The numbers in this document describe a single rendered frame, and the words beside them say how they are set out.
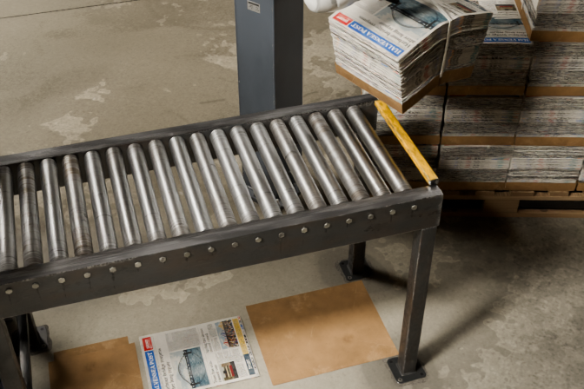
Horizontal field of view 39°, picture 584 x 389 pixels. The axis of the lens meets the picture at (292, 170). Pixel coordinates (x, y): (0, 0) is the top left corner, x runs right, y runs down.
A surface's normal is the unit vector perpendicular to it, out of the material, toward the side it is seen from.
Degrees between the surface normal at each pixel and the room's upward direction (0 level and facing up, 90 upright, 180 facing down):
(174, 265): 90
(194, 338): 1
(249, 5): 90
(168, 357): 1
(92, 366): 0
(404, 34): 15
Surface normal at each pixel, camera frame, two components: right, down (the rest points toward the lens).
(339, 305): 0.00, -0.78
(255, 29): -0.59, 0.50
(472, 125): -0.01, 0.62
